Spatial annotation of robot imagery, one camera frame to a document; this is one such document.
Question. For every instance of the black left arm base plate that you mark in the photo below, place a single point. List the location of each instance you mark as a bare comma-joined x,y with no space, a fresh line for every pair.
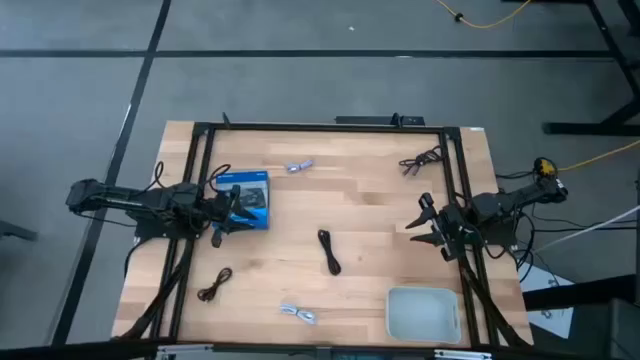
155,232

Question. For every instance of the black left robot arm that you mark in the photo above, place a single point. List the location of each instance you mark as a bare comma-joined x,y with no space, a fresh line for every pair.
125,200

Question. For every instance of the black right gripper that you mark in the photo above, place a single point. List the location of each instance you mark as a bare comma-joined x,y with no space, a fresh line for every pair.
452,230

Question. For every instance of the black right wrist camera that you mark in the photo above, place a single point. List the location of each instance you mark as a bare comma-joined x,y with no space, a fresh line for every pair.
426,201

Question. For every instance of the black aluminium table frame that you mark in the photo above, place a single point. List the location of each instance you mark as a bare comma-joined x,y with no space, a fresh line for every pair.
325,128

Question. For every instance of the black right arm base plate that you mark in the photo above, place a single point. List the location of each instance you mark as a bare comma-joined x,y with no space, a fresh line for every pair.
502,235

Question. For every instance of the blue game controller box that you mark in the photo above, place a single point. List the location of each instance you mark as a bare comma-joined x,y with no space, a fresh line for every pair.
260,181

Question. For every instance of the black frame post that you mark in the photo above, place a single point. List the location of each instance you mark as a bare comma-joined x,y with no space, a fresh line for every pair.
226,121

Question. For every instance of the dark furniture leg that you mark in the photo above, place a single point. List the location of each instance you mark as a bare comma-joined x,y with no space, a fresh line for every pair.
15,230

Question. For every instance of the black crossbar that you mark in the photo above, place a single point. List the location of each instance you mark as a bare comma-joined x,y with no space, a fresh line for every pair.
75,350

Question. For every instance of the grey plastic bin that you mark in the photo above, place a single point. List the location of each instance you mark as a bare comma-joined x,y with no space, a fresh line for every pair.
425,315

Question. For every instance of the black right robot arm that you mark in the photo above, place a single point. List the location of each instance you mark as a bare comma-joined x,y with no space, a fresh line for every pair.
500,202

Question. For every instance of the black desk frame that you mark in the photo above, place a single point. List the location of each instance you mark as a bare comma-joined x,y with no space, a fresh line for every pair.
590,129

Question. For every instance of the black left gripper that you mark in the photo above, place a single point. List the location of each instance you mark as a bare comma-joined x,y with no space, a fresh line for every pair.
220,210

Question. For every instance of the white paper sheet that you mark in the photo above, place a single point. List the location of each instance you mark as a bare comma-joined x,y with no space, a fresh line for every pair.
555,320

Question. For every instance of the black furniture beam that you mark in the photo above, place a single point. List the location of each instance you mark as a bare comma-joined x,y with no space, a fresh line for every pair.
575,295

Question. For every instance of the silver bracket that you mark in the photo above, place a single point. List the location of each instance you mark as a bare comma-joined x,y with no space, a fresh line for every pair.
462,355
185,352

